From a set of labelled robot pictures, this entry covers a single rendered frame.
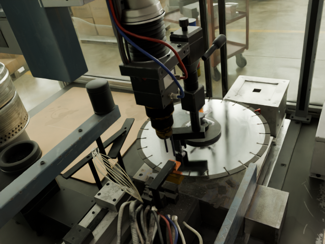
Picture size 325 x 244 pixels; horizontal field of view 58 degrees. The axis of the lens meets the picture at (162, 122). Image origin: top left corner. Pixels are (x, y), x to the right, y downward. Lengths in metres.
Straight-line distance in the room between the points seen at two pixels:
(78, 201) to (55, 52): 0.47
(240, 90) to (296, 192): 0.39
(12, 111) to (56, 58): 0.58
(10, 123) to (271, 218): 0.85
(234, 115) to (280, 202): 0.26
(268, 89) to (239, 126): 0.30
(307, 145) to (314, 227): 0.32
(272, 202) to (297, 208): 0.11
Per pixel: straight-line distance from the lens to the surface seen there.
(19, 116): 1.14
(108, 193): 0.78
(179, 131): 0.70
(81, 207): 0.86
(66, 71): 0.55
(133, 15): 0.48
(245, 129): 0.80
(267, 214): 0.78
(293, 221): 0.87
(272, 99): 1.02
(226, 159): 0.71
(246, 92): 1.07
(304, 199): 0.92
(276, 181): 0.94
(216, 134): 0.77
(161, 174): 0.65
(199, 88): 0.64
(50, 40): 0.55
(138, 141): 0.80
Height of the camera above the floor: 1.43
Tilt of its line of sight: 34 degrees down
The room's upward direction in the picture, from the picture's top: 11 degrees counter-clockwise
